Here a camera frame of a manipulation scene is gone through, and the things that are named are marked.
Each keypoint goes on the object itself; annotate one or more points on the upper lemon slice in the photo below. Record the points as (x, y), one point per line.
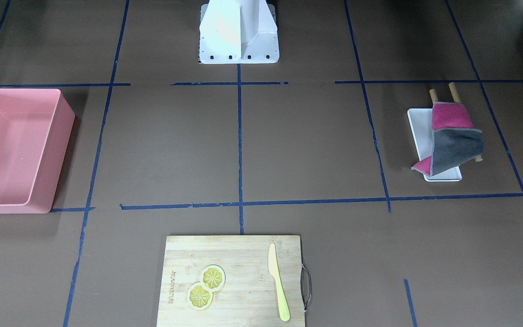
(213, 278)

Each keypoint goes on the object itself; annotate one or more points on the lower lemon slice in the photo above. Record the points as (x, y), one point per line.
(199, 297)

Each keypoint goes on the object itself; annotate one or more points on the bamboo cutting board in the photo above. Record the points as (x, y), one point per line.
(248, 297)

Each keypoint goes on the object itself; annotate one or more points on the yellow plastic knife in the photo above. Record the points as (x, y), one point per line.
(273, 268)

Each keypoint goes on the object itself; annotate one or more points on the lemon slice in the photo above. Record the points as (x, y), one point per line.
(199, 297)
(213, 278)

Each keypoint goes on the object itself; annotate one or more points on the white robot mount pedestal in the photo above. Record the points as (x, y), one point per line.
(238, 32)

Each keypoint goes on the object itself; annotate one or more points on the pink plastic bin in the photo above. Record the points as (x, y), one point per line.
(35, 128)

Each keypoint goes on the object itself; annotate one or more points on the pink and grey cloth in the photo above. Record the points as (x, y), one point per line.
(452, 141)

